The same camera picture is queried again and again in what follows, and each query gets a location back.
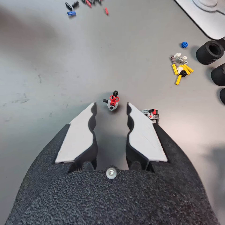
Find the red ringed grey brick assembly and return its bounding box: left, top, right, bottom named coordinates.
left=103, top=90, right=120, bottom=111

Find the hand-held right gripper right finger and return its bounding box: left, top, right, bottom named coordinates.
left=126, top=102, right=168, bottom=170

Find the silver booklet stand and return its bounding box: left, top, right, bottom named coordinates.
left=174, top=0, right=225, bottom=40

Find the grey desk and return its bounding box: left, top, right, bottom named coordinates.
left=0, top=0, right=225, bottom=176

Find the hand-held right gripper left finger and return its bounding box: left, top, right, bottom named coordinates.
left=55, top=102, right=98, bottom=165

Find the pile of yellow white toy parts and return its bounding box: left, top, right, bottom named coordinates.
left=171, top=53, right=194, bottom=85

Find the pile of small toy pins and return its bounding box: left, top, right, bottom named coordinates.
left=65, top=0, right=109, bottom=17

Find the grey red black brick assembly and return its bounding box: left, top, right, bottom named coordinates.
left=141, top=108, right=159, bottom=124

